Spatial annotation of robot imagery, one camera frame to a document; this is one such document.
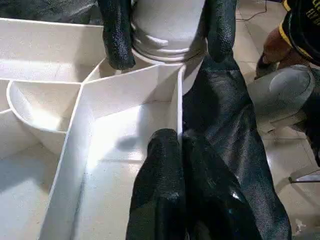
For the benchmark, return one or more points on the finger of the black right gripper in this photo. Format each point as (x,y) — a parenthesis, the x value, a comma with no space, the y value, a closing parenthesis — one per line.
(117,30)
(222,25)

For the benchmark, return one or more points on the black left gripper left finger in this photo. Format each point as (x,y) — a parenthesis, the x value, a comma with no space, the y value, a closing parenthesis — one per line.
(157,190)

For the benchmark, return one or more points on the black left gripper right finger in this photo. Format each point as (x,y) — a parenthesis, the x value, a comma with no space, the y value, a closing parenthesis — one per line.
(210,195)

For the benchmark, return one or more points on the white plastic table leg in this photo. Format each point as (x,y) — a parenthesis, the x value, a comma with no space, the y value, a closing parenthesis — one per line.
(170,25)

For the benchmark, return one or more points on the white plastic table top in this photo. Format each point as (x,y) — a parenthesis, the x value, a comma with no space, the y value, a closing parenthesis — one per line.
(50,55)

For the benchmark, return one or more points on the dark-sleeved bystander arm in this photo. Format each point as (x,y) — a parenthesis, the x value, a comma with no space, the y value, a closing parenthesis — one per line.
(300,25)

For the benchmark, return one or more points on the black work mat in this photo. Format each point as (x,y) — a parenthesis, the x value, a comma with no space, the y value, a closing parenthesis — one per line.
(225,115)

